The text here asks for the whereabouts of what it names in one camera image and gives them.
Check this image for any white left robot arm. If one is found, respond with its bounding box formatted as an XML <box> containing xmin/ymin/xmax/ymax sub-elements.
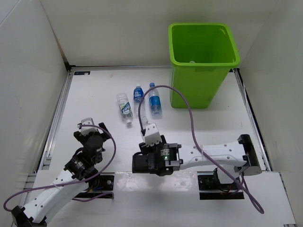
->
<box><xmin>11</xmin><ymin>118</ymin><xmax>111</xmax><ymax>227</ymax></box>

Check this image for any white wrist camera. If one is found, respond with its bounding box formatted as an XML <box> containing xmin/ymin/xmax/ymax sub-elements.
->
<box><xmin>77</xmin><ymin>117</ymin><xmax>98</xmax><ymax>136</ymax></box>
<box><xmin>141</xmin><ymin>123</ymin><xmax>162</xmax><ymax>147</ymax></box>

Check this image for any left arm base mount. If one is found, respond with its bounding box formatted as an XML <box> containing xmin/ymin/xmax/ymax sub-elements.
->
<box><xmin>73</xmin><ymin>173</ymin><xmax>115</xmax><ymax>202</ymax></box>

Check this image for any dark blue label bottle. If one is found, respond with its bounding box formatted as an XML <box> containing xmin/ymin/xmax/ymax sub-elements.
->
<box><xmin>133</xmin><ymin>84</ymin><xmax>146</xmax><ymax>118</ymax></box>

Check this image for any blue label water bottle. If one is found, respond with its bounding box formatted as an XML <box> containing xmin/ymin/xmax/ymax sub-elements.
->
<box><xmin>148</xmin><ymin>88</ymin><xmax>162</xmax><ymax>119</ymax></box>

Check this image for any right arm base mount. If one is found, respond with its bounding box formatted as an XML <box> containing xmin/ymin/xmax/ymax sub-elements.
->
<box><xmin>197</xmin><ymin>172</ymin><xmax>244</xmax><ymax>201</ymax></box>

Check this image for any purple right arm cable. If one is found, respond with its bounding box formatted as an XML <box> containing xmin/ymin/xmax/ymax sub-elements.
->
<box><xmin>139</xmin><ymin>85</ymin><xmax>265</xmax><ymax>215</ymax></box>

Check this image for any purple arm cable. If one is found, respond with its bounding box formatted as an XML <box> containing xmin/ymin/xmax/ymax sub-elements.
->
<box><xmin>139</xmin><ymin>85</ymin><xmax>265</xmax><ymax>215</ymax></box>
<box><xmin>3</xmin><ymin>122</ymin><xmax>116</xmax><ymax>211</ymax></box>

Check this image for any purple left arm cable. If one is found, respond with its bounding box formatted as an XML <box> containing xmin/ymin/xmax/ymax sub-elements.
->
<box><xmin>3</xmin><ymin>122</ymin><xmax>116</xmax><ymax>211</ymax></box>

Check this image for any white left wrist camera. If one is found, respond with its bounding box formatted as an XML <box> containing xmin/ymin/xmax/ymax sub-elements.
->
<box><xmin>77</xmin><ymin>117</ymin><xmax>98</xmax><ymax>136</ymax></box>

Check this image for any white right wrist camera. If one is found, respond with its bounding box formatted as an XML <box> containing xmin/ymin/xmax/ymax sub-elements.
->
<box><xmin>141</xmin><ymin>123</ymin><xmax>162</xmax><ymax>147</ymax></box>

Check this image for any small blue sticker label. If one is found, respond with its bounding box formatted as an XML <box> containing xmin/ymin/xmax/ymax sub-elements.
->
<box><xmin>74</xmin><ymin>71</ymin><xmax>90</xmax><ymax>75</ymax></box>

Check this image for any green label clear bottle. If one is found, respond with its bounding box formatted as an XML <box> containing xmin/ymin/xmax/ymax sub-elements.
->
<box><xmin>116</xmin><ymin>93</ymin><xmax>133</xmax><ymax>128</ymax></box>

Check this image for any green plastic bin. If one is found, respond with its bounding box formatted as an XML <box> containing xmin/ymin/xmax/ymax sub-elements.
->
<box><xmin>168</xmin><ymin>23</ymin><xmax>241</xmax><ymax>109</ymax></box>

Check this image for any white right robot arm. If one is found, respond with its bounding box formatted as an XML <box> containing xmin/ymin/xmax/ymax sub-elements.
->
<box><xmin>132</xmin><ymin>134</ymin><xmax>261</xmax><ymax>189</ymax></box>

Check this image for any clear crinkled plastic bottle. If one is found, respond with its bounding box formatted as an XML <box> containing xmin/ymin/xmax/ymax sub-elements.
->
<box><xmin>140</xmin><ymin>116</ymin><xmax>150</xmax><ymax>129</ymax></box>

